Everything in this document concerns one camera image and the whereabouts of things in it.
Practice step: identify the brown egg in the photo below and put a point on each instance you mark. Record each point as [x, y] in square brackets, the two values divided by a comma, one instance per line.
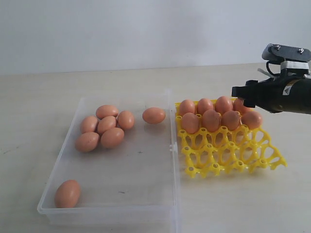
[231, 119]
[87, 142]
[203, 105]
[67, 194]
[154, 115]
[223, 104]
[239, 106]
[126, 120]
[106, 123]
[106, 110]
[190, 123]
[89, 124]
[112, 138]
[211, 120]
[252, 119]
[186, 106]

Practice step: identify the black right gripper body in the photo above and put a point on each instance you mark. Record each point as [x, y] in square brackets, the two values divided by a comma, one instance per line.
[292, 95]

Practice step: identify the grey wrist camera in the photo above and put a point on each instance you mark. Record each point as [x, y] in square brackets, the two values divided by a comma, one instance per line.
[287, 56]

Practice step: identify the yellow plastic egg tray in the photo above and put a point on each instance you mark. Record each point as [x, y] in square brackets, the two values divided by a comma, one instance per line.
[225, 151]

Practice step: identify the clear plastic storage box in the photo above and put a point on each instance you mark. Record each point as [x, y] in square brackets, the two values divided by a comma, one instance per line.
[134, 187]

